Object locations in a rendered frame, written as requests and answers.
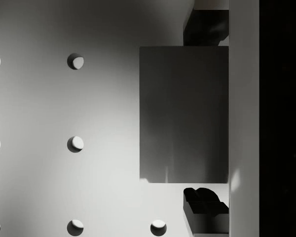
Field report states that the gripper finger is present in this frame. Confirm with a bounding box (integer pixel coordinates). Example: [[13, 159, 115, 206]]
[[183, 187, 230, 234], [183, 9, 230, 47]]

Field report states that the grey cube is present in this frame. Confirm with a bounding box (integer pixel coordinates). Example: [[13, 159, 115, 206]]
[[139, 45, 229, 184]]

